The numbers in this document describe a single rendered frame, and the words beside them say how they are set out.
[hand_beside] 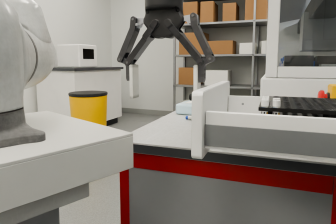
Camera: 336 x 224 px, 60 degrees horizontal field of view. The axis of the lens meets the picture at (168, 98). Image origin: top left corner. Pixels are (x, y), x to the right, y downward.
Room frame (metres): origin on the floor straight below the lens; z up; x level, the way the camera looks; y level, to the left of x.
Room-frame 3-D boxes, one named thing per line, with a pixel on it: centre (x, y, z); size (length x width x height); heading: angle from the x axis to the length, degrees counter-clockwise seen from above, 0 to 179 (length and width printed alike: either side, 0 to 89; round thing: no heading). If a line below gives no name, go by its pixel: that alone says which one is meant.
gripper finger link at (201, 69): (0.56, -0.07, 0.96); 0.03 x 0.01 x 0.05; 70
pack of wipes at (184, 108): (1.23, -0.10, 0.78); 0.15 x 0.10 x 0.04; 154
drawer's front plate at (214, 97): (0.59, -0.09, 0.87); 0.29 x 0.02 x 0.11; 160
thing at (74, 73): (4.31, 1.27, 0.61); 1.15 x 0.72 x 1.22; 157
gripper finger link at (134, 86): (0.61, 0.07, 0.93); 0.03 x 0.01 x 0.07; 160
